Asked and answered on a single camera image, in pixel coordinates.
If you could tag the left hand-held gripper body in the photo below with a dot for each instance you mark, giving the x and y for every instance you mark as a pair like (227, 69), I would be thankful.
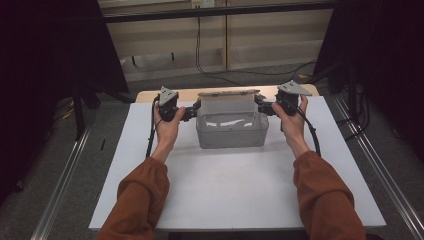
(167, 103)

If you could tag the black horizontal frame bar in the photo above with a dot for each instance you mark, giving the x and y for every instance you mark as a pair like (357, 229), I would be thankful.
(216, 12)

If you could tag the white wall outlet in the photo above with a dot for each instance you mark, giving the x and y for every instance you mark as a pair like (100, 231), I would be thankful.
(202, 3)

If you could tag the black curtain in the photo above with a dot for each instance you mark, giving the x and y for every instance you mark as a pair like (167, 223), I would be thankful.
(393, 66)
(40, 66)

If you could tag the metal floor rail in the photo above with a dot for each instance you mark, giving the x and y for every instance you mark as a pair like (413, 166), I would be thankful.
(63, 183)
(383, 166)

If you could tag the gray storage box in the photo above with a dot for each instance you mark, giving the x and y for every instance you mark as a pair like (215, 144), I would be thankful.
(232, 133)

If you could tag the black metal stand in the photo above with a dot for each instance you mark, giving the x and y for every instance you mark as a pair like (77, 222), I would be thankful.
(352, 96)
(79, 110)

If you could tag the wooden table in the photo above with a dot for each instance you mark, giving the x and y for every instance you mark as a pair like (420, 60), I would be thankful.
(146, 96)

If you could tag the person's left hand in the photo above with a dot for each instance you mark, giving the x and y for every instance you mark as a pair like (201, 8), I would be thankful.
(168, 131)

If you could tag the person's right hand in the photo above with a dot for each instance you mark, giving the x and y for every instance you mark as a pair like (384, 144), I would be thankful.
(293, 128)

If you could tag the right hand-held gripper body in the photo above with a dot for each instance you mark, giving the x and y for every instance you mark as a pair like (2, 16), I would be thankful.
(290, 96)

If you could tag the white table mat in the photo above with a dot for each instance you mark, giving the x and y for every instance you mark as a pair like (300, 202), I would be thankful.
(226, 186)

